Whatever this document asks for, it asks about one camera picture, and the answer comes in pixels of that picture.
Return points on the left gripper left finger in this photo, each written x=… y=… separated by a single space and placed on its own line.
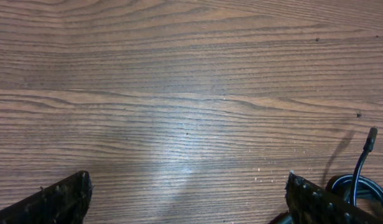
x=65 y=202

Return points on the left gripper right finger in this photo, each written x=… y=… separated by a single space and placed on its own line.
x=308 y=203

